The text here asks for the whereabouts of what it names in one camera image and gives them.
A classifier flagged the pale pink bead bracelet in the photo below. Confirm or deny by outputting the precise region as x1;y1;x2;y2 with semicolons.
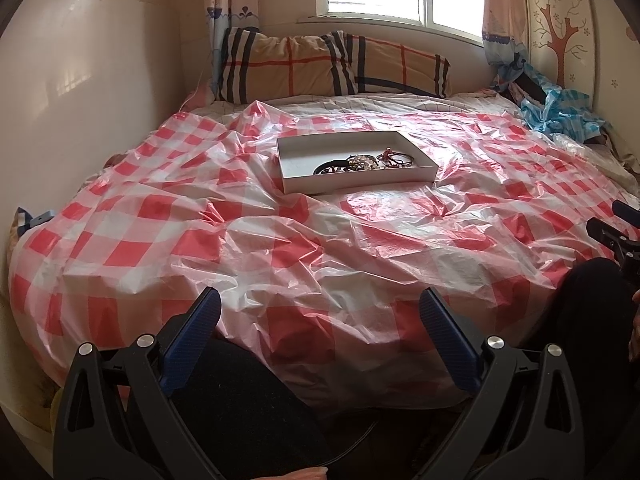
345;153;382;172

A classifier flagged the black braided leather bracelet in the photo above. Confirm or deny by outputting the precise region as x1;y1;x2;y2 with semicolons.
312;156;354;177

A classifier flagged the person's right hand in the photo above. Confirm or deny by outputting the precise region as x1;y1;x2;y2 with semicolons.
629;290;640;361

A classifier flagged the blue plastic bag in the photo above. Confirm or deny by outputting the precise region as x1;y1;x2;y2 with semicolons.
520;64;610;144

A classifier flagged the red white checkered plastic sheet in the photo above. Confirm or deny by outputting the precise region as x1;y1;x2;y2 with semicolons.
9;102;629;408

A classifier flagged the pink curtain right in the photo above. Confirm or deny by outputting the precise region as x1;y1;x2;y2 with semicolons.
482;0;529;92

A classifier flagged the tan plaid pillow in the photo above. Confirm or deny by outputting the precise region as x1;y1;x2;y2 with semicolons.
214;27;358;104
345;34;451;99

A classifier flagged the white shallow cardboard tray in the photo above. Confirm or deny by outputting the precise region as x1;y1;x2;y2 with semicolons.
278;130;438;195

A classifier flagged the dark red cord bracelet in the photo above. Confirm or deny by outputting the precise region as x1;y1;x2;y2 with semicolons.
377;147;418;169

